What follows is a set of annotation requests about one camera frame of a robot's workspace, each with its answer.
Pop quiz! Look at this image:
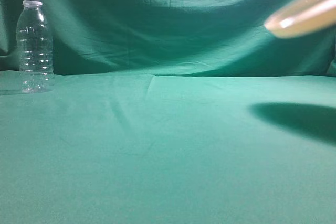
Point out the beige plate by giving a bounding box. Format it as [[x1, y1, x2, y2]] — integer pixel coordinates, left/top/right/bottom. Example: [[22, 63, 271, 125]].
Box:
[[264, 0, 335, 38]]

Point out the green table cloth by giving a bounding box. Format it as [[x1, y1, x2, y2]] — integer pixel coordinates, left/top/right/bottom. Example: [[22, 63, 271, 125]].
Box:
[[1, 71, 335, 223]]

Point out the green backdrop cloth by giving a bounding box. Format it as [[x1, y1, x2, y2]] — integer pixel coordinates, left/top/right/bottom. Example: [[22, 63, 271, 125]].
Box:
[[1, 0, 335, 77]]

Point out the clear plastic bottle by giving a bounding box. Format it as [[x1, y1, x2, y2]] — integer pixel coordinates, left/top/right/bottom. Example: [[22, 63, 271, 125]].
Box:
[[16, 0, 54, 93]]

